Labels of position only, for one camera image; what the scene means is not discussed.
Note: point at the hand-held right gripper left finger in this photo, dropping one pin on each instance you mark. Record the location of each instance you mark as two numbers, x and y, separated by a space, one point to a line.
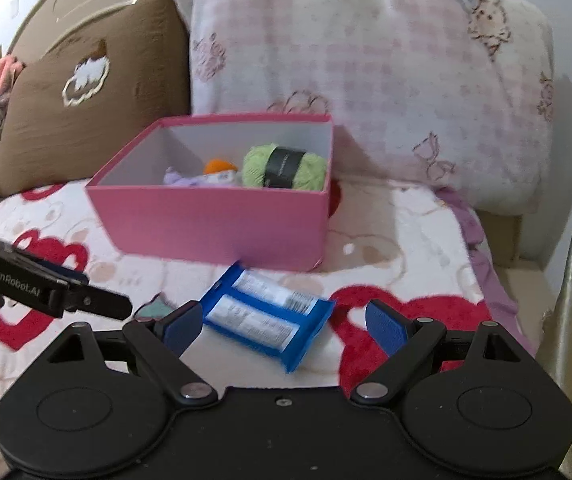
183 327

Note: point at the pink cardboard box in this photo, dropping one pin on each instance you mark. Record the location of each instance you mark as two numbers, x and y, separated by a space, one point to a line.
205 225

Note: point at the purple plush toy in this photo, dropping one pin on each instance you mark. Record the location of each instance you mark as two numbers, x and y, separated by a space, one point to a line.
178 177

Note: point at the brown pillow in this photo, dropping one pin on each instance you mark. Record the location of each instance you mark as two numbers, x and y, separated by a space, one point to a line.
90 135

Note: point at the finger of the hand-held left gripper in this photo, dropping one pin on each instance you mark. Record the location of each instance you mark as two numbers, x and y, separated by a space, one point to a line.
68 276
100 304

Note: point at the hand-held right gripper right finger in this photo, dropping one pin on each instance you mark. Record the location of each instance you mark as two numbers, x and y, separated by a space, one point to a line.
383 327

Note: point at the orange egg-shaped sponge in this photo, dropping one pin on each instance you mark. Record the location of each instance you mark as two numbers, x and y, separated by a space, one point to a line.
218 166

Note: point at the blue wet wipes pack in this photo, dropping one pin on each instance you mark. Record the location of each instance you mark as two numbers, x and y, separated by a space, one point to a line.
266 320

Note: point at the green yarn ball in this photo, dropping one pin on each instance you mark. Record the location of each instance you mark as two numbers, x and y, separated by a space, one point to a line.
256 165

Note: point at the purple ruffled bed sheet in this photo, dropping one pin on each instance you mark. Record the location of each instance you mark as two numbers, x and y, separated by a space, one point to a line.
491 280

